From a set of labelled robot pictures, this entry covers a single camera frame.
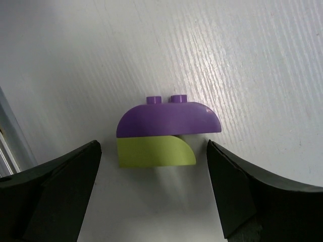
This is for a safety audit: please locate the aluminium front rail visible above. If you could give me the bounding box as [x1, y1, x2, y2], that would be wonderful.
[1, 91, 38, 177]

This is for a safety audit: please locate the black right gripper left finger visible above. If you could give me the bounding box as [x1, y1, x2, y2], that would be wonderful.
[1, 140, 102, 241]

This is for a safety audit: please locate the purple half-round lego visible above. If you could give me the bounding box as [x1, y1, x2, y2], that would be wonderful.
[116, 95, 222, 138]

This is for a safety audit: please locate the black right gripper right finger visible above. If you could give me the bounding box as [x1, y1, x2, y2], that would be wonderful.
[206, 141, 322, 241]

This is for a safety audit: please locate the green curved lego brick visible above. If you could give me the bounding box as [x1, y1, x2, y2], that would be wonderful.
[117, 136, 196, 168]

